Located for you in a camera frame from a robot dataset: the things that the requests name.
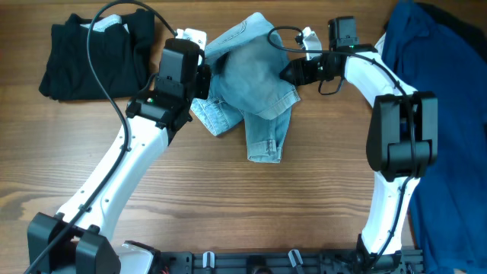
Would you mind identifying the white rail clip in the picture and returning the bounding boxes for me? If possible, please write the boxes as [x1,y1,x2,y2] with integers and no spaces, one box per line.
[202,251,215,269]
[288,249,304,274]

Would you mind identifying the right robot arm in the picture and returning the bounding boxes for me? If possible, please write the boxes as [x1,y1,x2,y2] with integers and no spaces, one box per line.
[279,16,438,273]

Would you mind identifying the left white rail clip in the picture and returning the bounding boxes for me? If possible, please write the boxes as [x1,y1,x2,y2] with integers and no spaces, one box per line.
[202,251,215,269]

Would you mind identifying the folded black garment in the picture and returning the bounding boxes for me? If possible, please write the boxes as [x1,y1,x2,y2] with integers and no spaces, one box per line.
[39,9,154,101]

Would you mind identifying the light blue denim shorts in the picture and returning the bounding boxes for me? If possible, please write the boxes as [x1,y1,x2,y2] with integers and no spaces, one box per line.
[191,12,300,164]

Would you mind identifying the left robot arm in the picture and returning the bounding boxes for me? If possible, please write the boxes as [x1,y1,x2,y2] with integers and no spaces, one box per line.
[26,37,211,273]

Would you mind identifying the dark blue shirt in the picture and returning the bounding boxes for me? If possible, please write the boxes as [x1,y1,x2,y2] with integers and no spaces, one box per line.
[382,1,486,273]

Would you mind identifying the white garment under pile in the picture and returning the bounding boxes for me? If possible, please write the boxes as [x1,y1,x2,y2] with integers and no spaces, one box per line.
[374,33,387,56]

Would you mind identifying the right white rail clip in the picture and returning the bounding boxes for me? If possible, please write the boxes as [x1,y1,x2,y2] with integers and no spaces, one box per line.
[288,249,304,274]

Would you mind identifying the black garment top right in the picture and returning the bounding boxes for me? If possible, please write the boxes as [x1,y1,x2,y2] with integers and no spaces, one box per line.
[416,2,486,62]

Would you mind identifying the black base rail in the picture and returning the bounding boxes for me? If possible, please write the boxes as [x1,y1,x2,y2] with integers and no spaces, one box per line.
[152,250,425,274]

